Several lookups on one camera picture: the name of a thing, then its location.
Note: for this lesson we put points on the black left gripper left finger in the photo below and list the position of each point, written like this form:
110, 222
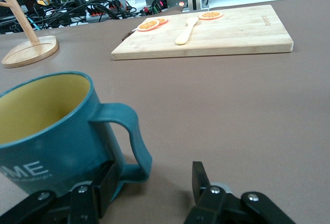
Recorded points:
85, 203

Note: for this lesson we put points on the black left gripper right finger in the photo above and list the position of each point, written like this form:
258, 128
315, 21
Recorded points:
214, 206

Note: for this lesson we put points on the teal mug yellow inside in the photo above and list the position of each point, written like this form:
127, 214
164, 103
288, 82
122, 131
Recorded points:
64, 141

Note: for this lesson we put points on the wooden mug tree rack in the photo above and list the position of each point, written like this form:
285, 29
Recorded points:
31, 51

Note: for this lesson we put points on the bamboo cutting board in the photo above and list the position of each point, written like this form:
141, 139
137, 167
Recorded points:
232, 35

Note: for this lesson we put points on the yellow plastic fork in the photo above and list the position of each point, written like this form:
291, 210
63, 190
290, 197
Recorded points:
185, 33

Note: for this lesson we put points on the orange slice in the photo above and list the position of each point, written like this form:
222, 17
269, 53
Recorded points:
163, 20
148, 25
210, 15

